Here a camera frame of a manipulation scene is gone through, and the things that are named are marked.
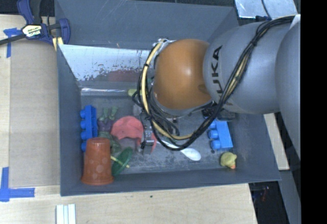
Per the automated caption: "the green disc with yellow stick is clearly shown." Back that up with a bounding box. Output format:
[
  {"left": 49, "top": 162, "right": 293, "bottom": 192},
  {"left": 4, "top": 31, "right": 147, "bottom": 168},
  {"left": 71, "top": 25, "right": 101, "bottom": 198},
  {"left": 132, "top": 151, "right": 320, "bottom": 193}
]
[{"left": 110, "top": 146, "right": 134, "bottom": 177}]

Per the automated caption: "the green and purple toy figure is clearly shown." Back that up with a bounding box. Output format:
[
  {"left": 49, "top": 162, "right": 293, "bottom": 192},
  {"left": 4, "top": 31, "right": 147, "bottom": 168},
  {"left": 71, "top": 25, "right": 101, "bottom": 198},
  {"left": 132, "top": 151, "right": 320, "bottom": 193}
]
[{"left": 97, "top": 106, "right": 122, "bottom": 155}]

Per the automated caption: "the white plastic spoon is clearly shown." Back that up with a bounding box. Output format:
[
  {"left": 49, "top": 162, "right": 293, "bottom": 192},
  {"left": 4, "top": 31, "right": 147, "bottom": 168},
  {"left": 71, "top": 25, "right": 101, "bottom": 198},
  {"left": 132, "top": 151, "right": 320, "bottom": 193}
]
[{"left": 159, "top": 140, "right": 202, "bottom": 162}]

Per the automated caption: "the orange-brown plastic cup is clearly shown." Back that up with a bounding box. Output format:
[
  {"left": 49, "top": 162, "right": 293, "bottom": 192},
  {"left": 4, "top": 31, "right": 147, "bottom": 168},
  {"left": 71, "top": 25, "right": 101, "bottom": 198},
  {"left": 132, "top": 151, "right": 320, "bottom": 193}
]
[{"left": 81, "top": 137, "right": 114, "bottom": 186}]

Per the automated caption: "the blue toy building brick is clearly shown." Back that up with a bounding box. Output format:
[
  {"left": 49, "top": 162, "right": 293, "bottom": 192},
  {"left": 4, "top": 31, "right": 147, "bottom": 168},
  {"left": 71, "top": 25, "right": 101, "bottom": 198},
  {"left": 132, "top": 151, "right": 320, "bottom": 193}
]
[
  {"left": 79, "top": 105, "right": 99, "bottom": 152},
  {"left": 206, "top": 118, "right": 234, "bottom": 151}
]

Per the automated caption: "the yellow-green toy duck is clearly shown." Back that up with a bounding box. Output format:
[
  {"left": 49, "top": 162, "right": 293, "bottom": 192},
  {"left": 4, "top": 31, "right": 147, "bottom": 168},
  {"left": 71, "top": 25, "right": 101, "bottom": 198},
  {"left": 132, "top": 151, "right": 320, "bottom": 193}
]
[{"left": 220, "top": 152, "right": 238, "bottom": 169}]

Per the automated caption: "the grey metal bin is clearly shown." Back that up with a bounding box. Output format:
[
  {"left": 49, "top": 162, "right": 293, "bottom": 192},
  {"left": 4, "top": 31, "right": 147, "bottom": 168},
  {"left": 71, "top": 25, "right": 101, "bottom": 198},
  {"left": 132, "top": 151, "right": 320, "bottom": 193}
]
[{"left": 53, "top": 0, "right": 283, "bottom": 197}]

